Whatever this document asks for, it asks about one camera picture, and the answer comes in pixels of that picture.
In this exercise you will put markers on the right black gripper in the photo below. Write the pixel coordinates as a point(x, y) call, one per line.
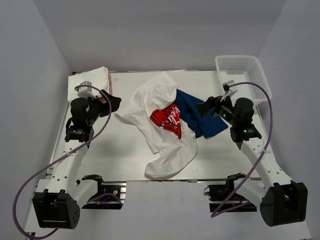
point(203, 108)

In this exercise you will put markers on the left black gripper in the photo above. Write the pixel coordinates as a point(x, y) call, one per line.
point(115, 101)

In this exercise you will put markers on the blue t-shirt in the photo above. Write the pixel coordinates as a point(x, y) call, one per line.
point(207, 127)

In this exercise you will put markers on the white red-print t-shirt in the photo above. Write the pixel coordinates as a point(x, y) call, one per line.
point(152, 109)

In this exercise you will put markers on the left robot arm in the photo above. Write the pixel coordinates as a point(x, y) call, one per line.
point(58, 206)

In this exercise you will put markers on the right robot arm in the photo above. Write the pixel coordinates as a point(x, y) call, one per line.
point(279, 199)

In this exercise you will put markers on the folded white t-shirt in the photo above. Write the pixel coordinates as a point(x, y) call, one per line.
point(98, 77)

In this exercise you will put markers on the white plastic basket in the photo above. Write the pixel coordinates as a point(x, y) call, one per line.
point(243, 68)

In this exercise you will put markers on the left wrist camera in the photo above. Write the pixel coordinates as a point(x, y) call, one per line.
point(85, 91)

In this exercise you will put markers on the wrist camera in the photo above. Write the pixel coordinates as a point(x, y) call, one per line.
point(229, 89)
point(85, 91)

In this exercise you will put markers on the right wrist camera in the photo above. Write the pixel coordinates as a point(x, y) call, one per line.
point(229, 89)

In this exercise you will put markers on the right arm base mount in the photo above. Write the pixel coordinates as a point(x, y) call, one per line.
point(218, 192)

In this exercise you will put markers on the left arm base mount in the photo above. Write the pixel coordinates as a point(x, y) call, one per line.
point(109, 196)

